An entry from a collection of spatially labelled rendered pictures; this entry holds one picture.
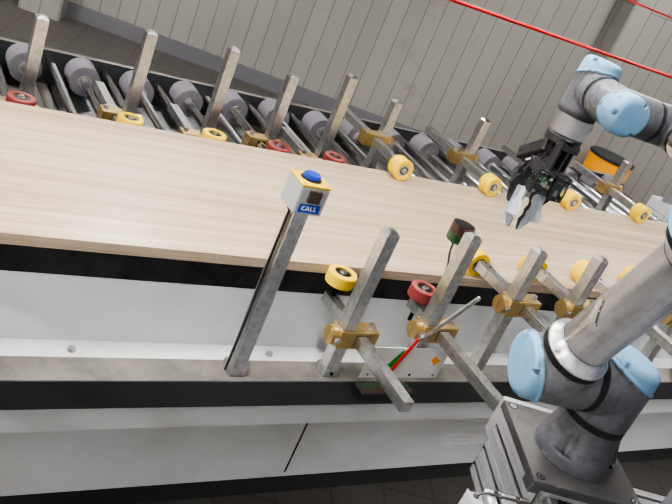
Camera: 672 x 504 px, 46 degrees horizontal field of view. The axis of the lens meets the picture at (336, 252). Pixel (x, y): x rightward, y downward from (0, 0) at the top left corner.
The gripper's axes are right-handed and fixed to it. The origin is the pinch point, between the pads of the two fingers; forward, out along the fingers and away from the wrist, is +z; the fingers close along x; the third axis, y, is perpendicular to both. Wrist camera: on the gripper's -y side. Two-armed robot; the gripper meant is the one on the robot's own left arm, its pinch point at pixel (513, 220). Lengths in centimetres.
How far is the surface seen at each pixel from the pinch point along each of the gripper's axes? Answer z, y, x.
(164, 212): 42, -39, -67
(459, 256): 23.7, -29.7, 5.3
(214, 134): 41, -103, -59
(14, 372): 62, 11, -85
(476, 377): 46, -13, 17
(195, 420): 77, -9, -44
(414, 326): 46, -29, 3
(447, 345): 47, -25, 12
